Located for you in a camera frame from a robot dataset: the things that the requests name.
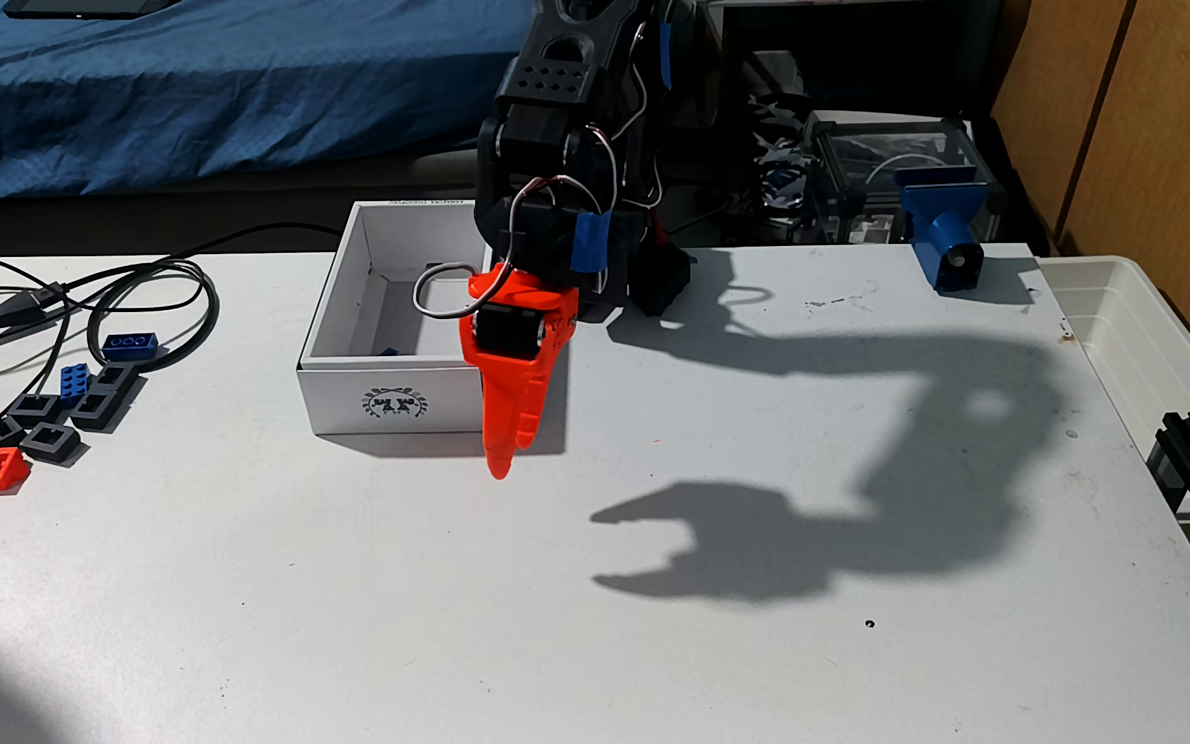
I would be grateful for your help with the blue brick with round holes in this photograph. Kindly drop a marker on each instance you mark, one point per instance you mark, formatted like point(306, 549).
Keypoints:
point(130, 349)

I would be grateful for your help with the blue printed mount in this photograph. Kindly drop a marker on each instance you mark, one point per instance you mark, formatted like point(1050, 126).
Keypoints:
point(941, 227)

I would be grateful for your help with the small blue toy brick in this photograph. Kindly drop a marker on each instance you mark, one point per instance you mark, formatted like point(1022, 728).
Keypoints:
point(75, 384)

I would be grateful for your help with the white plastic bin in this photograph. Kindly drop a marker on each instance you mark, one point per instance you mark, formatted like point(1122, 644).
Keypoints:
point(1122, 341)

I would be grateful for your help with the black flat tablet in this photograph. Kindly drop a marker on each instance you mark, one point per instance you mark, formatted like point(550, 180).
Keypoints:
point(89, 8)

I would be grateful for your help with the white cardboard box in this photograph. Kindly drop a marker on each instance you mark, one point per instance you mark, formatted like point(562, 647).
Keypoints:
point(399, 398)

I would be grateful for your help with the wooden cabinet doors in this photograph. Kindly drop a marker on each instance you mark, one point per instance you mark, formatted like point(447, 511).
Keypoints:
point(1122, 103)

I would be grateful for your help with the small cooling fan part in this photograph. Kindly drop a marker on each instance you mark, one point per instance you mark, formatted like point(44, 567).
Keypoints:
point(781, 184)

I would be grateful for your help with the brown bed frame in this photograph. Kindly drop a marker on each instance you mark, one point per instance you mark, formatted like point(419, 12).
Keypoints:
point(244, 207)

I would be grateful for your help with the clear acrylic case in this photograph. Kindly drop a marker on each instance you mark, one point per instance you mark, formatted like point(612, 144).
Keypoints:
point(864, 155)

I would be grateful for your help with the black power adapter plug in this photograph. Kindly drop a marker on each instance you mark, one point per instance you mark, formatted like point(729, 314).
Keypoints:
point(17, 307)

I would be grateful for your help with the blue bed sheet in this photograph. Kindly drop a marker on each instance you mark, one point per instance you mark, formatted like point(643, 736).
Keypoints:
point(244, 83)

